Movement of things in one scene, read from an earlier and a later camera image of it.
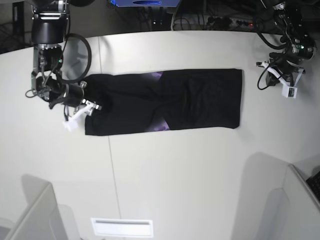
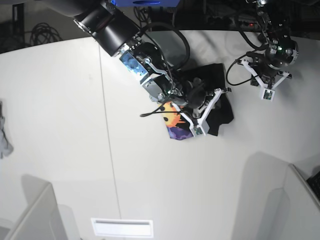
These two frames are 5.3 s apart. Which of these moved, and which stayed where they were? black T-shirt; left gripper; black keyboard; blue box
Moved: left gripper; black T-shirt
Stayed: blue box; black keyboard
